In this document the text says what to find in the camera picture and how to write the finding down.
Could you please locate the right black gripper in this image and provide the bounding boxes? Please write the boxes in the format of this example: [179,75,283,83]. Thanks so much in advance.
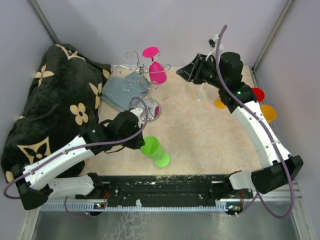
[176,53,227,90]

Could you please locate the pink plastic wine glass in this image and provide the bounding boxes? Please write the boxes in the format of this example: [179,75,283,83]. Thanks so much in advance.
[142,46,167,85]

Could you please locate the green plastic wine glass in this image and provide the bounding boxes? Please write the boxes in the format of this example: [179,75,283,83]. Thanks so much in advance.
[140,136,171,168]

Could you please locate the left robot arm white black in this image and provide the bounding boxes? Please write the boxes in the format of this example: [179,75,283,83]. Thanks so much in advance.
[11,108,145,210]

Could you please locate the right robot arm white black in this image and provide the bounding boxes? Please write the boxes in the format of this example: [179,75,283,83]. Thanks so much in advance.
[176,52,304,198]

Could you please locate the chrome wine glass rack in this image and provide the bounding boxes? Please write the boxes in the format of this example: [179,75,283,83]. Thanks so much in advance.
[111,46,171,122]

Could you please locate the orange wine glass rear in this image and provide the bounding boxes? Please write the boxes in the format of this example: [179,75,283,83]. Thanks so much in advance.
[214,98,227,109]

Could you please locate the orange wine glass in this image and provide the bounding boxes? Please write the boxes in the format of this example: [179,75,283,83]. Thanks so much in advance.
[214,98,227,109]
[260,104,277,124]

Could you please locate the red plastic wine glass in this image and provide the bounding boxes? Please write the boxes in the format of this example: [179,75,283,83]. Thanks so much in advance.
[252,87,265,103]

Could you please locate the orange wine glass front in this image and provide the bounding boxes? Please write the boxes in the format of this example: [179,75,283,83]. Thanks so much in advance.
[260,104,277,124]

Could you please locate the grey folded cloth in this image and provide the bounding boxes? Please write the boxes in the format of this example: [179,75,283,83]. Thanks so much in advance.
[100,72,149,112]

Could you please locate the black floral blanket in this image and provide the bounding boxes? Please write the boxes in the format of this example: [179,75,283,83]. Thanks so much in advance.
[0,44,111,182]

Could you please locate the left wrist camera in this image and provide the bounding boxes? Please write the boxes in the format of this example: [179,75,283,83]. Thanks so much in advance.
[130,107,144,124]

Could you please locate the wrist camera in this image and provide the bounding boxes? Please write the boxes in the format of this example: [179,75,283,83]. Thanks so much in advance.
[208,34,224,56]
[130,107,144,124]

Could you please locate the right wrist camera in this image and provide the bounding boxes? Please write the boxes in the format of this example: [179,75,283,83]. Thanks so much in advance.
[208,34,224,56]

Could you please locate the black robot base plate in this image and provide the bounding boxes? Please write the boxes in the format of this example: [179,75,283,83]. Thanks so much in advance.
[76,174,253,207]

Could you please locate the white slotted cable duct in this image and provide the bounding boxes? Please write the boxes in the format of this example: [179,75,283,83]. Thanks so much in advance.
[39,201,230,212]

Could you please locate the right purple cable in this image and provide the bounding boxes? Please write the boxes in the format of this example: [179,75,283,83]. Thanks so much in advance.
[214,24,295,220]

